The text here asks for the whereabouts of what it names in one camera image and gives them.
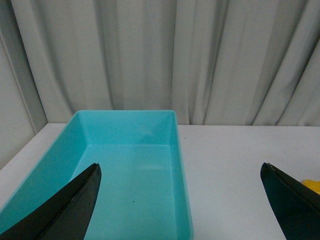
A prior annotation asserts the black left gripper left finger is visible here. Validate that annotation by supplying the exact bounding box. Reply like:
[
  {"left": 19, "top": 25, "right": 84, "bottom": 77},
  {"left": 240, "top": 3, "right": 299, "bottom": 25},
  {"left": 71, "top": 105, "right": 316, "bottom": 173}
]
[{"left": 0, "top": 163, "right": 101, "bottom": 240}]

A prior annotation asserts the yellow beetle toy car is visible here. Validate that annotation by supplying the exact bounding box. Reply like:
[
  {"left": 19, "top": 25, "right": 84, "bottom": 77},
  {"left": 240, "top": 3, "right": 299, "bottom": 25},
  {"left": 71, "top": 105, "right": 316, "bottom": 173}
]
[{"left": 301, "top": 179, "right": 320, "bottom": 194}]

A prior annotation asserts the turquoise plastic storage bin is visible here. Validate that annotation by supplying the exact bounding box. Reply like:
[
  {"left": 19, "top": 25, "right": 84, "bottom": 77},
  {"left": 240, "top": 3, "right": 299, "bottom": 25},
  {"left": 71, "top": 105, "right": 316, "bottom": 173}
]
[{"left": 0, "top": 110, "right": 194, "bottom": 240}]

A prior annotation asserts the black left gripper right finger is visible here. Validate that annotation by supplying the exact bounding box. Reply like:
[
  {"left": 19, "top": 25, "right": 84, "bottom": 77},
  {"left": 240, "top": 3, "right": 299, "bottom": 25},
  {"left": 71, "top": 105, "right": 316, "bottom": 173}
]
[{"left": 260, "top": 163, "right": 320, "bottom": 240}]

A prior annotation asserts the grey pleated curtain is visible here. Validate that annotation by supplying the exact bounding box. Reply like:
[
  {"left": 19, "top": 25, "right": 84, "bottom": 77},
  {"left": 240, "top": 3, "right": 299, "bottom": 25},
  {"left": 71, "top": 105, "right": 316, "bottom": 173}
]
[{"left": 0, "top": 0, "right": 320, "bottom": 166}]

